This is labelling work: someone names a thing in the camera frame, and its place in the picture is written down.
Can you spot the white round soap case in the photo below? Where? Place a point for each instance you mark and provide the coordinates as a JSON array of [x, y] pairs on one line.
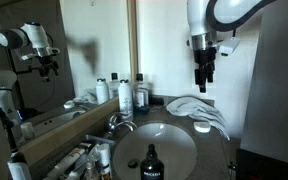
[[202, 127]]

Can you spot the black dropper bottle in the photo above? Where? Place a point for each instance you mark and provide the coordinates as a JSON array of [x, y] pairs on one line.
[[151, 168]]

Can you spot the white bottle at lower left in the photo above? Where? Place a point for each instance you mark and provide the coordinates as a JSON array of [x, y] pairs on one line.
[[18, 167]]

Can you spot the white cream tube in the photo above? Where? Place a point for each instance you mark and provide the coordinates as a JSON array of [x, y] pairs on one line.
[[65, 163]]

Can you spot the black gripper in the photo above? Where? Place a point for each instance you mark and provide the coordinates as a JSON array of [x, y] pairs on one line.
[[206, 67]]

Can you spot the small white capped bottle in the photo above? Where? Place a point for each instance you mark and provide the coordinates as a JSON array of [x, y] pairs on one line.
[[104, 152]]

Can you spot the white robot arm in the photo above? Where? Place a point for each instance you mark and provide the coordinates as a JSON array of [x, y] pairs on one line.
[[208, 17]]

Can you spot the small clear pump bottle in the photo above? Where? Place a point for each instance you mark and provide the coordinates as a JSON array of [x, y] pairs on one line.
[[91, 171]]

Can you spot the wood framed mirror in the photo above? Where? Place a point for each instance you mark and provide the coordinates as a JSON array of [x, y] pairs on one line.
[[53, 140]]

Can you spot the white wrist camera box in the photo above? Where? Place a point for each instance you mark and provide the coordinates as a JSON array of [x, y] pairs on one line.
[[228, 46]]

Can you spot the chrome faucet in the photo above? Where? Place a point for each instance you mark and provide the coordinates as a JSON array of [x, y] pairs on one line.
[[115, 123]]

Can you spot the tall white spray bottle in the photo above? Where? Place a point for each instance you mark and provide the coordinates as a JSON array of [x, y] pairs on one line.
[[125, 99]]

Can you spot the clear toiletries tray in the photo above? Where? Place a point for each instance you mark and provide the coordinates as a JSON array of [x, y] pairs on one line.
[[89, 144]]

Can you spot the grey towel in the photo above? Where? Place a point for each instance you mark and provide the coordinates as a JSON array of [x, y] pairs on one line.
[[198, 110]]

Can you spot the blue mouthwash bottle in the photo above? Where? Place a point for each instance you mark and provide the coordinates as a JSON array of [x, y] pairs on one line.
[[141, 94]]

